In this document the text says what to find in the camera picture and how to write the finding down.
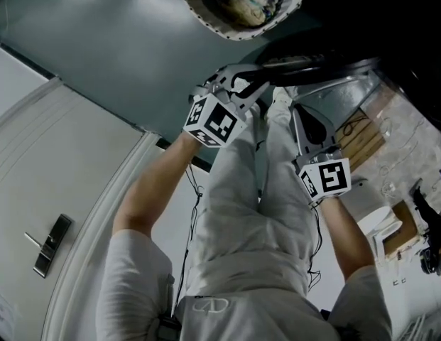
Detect person's white shirt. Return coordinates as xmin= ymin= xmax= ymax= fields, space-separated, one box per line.
xmin=94 ymin=225 xmax=395 ymax=341

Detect round black washing machine door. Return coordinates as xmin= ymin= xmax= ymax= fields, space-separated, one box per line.
xmin=259 ymin=50 xmax=383 ymax=120

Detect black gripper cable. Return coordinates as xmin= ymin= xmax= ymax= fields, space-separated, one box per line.
xmin=305 ymin=200 xmax=325 ymax=294
xmin=172 ymin=161 xmax=204 ymax=314

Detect white crumpled clothes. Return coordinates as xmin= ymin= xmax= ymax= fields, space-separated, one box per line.
xmin=219 ymin=0 xmax=285 ymax=28

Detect brown cardboard sheet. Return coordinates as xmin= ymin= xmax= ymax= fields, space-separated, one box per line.
xmin=381 ymin=200 xmax=420 ymax=259

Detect grey shoulder strap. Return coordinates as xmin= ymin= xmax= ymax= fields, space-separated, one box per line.
xmin=159 ymin=274 xmax=178 ymax=333

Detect white pleated laundry basket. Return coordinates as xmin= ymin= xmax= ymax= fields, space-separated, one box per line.
xmin=172 ymin=0 xmax=312 ymax=42

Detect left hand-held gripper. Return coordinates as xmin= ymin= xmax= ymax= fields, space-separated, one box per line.
xmin=183 ymin=64 xmax=271 ymax=148

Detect person's left forearm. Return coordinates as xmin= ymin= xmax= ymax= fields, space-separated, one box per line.
xmin=111 ymin=130 xmax=203 ymax=239

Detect person's light grey trousers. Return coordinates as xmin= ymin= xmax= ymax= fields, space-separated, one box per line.
xmin=184 ymin=87 xmax=320 ymax=300

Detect white panelled door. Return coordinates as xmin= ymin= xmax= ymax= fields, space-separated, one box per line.
xmin=0 ymin=78 xmax=161 ymax=341

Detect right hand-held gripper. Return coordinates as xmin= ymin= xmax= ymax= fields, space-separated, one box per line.
xmin=293 ymin=103 xmax=352 ymax=202

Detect brown wooden board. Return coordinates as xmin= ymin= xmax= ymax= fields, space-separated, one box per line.
xmin=334 ymin=105 xmax=387 ymax=173

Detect black equipment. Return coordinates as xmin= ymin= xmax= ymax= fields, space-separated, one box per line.
xmin=411 ymin=179 xmax=441 ymax=284

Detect black washing machine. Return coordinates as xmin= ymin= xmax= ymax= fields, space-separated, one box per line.
xmin=298 ymin=0 xmax=441 ymax=138

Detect person's right forearm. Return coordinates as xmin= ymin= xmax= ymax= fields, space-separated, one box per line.
xmin=317 ymin=194 xmax=376 ymax=280

